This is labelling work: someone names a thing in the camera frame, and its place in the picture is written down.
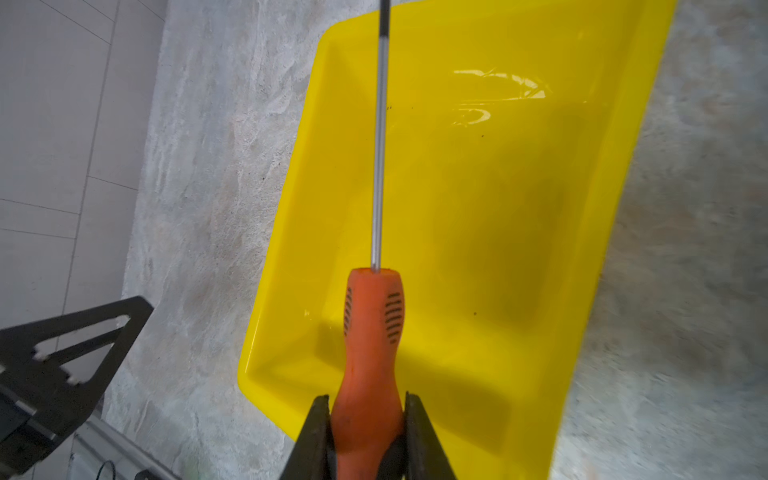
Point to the yellow plastic bin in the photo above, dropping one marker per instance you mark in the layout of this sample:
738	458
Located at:
510	129

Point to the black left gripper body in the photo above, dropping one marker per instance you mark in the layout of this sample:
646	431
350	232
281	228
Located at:
31	428

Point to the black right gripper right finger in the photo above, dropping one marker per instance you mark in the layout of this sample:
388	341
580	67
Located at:
426	458

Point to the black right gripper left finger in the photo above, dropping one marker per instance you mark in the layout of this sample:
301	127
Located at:
309	458

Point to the orange handled screwdriver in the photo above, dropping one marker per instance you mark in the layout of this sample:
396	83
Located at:
367	415

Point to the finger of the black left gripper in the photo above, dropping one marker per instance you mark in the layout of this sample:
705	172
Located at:
39	383

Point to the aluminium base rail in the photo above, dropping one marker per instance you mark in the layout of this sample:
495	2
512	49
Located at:
101	452

